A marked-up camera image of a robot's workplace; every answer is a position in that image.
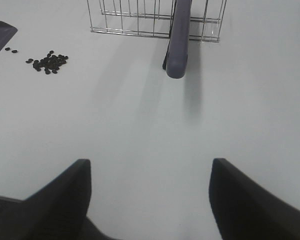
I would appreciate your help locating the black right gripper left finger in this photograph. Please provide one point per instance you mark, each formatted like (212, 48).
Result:
(58, 211)

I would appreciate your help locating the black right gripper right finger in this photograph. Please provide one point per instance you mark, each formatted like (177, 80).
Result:
(243, 210)

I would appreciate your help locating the pile of dark coffee beans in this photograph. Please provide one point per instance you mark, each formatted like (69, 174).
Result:
(50, 64)

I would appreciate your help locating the chrome wire dish rack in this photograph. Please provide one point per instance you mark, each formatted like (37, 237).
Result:
(154, 18)

